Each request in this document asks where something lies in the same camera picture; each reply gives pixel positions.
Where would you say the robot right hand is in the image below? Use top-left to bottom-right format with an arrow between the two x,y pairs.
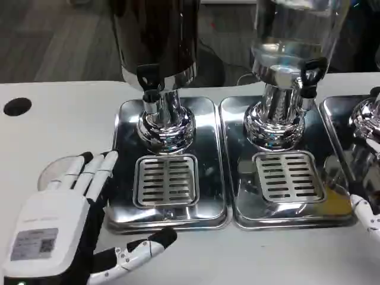
349,194 -> 380,238

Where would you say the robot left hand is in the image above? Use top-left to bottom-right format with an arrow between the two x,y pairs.
0,150 -> 178,285

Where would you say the clear ribbed glass cup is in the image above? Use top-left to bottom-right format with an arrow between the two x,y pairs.
38,156 -> 90,191

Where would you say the slotted steel drip grid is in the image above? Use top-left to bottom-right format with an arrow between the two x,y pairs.
252,150 -> 327,204
132,154 -> 200,208

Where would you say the chrome drink dispenser stand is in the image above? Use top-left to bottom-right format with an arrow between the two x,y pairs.
349,88 -> 380,191

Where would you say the black round counter hole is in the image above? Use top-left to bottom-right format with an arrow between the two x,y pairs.
3,97 -> 33,117

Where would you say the steel tray under water dispenser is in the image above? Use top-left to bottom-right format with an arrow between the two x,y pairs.
218,95 -> 359,231

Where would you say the black water dispenser tap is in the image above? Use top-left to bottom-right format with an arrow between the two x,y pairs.
299,58 -> 327,109

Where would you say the black coffee dispenser tap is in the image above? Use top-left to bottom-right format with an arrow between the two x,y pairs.
136,64 -> 163,115

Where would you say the steel tray under coffee dispenser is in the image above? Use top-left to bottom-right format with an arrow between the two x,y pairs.
106,96 -> 229,232

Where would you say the clear water drink dispenser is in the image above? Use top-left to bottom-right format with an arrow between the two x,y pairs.
243,0 -> 353,151

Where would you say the dark background equipment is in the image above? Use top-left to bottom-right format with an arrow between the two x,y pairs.
332,0 -> 380,72

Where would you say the dark round floor base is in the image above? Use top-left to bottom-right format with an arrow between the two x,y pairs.
194,53 -> 224,87

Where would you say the dark coffee drink dispenser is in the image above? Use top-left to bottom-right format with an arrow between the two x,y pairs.
111,0 -> 198,155

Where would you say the steel tray cut by frame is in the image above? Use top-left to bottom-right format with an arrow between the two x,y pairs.
319,95 -> 380,208

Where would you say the black floor cable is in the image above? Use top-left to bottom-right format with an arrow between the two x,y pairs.
198,37 -> 227,58

